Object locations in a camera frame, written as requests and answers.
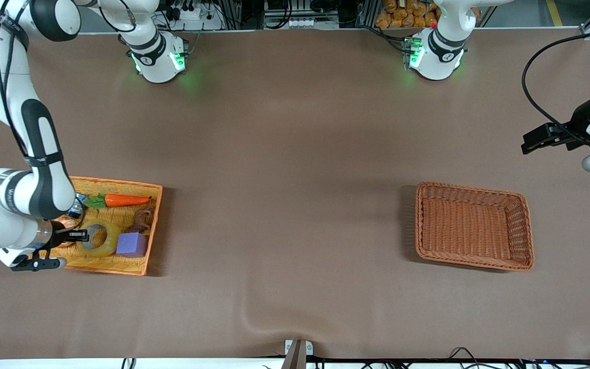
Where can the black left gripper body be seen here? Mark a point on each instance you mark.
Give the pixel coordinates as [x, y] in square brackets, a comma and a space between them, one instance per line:
[578, 124]

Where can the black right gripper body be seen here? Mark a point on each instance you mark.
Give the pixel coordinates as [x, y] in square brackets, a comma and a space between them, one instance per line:
[59, 236]

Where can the yellowish clear tape roll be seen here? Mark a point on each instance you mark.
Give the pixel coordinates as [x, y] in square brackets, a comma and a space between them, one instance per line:
[113, 243]

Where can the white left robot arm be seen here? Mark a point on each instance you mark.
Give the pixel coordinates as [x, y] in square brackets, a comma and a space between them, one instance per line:
[436, 56]

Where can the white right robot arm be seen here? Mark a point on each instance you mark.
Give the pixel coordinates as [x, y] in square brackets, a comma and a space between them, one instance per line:
[3, 200]

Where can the toy croissant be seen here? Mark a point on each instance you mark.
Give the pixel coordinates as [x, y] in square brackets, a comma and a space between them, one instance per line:
[67, 222]

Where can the small blue can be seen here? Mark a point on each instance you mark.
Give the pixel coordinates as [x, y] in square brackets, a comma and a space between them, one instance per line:
[78, 203]

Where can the orange yellow wicker tray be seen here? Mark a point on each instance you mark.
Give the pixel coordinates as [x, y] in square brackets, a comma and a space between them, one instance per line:
[121, 264]

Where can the purple foam cube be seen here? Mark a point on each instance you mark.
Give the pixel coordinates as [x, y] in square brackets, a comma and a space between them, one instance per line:
[131, 245]

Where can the orange toy carrot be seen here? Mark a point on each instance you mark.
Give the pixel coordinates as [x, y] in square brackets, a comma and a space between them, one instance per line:
[123, 200]

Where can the brown wooden moose figure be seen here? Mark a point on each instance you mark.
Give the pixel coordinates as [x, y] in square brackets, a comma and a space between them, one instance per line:
[139, 224]

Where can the brown wicker basket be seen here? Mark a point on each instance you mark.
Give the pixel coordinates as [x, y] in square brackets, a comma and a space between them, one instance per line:
[471, 225]

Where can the pile of orange items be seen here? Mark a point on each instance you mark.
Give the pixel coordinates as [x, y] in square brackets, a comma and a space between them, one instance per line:
[402, 13]

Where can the brown table cover sheet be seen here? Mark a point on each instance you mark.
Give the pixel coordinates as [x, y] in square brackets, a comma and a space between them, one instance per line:
[295, 154]

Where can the white power strip with plugs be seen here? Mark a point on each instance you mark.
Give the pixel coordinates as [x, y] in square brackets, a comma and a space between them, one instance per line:
[197, 23]

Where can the long white power strip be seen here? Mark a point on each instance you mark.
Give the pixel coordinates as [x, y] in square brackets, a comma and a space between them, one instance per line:
[300, 23]

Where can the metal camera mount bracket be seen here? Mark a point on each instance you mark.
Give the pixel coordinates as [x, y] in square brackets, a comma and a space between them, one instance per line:
[297, 353]

